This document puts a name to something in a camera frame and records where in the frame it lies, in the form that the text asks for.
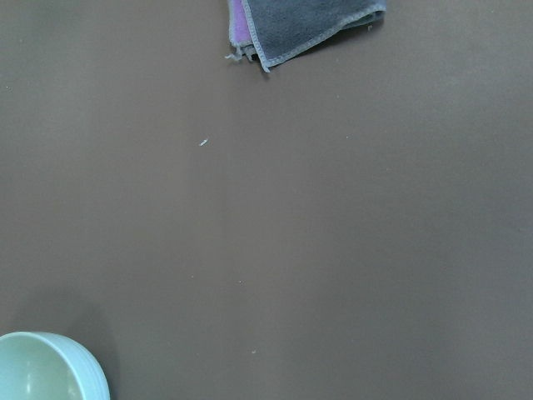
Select grey folded cloth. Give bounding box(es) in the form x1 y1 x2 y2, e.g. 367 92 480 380
226 0 387 73

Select mint green bowl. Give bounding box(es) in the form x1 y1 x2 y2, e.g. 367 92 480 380
1 332 111 399

